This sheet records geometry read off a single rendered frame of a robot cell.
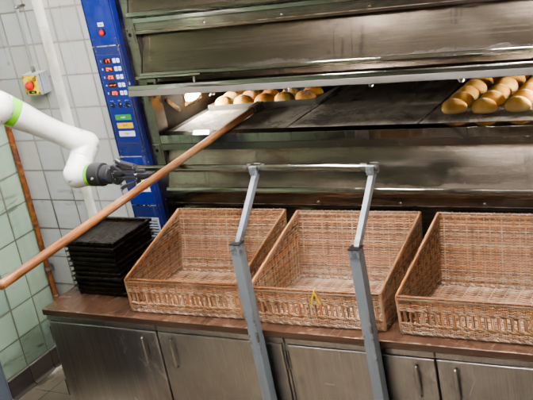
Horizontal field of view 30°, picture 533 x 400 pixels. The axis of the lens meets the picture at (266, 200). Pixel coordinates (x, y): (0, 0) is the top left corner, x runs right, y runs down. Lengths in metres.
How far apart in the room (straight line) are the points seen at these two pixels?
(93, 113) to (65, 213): 0.61
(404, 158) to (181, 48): 1.05
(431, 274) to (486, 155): 0.49
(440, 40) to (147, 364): 1.77
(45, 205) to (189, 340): 1.31
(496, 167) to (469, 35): 0.50
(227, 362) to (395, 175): 0.99
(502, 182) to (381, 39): 0.69
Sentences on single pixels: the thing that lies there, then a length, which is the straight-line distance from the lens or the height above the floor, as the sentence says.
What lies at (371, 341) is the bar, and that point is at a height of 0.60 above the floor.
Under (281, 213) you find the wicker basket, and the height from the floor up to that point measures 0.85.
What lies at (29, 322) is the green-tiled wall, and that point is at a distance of 5.12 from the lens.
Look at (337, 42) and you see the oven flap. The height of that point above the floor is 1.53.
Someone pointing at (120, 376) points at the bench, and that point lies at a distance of 4.37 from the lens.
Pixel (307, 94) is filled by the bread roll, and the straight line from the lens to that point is 4.40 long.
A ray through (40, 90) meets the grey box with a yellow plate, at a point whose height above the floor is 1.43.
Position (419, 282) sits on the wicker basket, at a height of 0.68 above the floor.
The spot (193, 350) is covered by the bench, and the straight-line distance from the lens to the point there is 4.04.
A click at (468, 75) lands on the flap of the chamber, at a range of 3.49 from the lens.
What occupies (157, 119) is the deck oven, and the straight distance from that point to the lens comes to 4.39.
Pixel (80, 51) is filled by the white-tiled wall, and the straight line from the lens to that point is 4.52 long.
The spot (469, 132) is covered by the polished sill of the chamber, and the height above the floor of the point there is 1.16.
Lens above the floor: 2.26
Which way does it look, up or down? 19 degrees down
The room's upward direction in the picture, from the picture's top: 11 degrees counter-clockwise
